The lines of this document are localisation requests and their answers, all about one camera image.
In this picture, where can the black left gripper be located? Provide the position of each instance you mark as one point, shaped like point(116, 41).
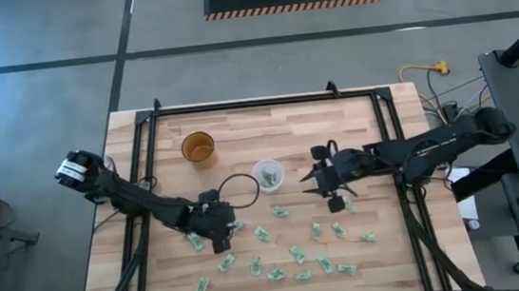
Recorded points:
point(211, 219)

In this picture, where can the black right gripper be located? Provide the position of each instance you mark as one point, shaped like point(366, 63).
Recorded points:
point(349, 165)

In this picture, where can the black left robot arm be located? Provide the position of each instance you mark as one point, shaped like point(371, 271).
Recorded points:
point(126, 196)

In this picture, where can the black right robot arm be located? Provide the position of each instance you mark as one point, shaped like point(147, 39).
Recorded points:
point(431, 148)

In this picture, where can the clear plastic cup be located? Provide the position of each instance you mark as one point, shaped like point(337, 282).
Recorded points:
point(257, 185)

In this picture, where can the amber plastic cup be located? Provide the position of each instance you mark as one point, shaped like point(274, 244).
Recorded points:
point(198, 149)

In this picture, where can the black power strip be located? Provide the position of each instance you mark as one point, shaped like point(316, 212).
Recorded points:
point(450, 109)

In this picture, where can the white paper sheet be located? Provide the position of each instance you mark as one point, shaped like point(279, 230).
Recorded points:
point(468, 209)

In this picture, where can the small white round cap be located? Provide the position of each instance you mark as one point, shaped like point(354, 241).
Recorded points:
point(473, 224)

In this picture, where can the black desk support bar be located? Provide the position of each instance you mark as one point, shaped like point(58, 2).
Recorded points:
point(482, 176)

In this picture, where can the black equipment stand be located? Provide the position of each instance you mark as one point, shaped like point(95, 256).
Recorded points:
point(10, 235)

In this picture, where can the black frame clamp bracket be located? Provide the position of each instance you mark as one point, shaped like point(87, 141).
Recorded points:
point(156, 104)
point(332, 88)

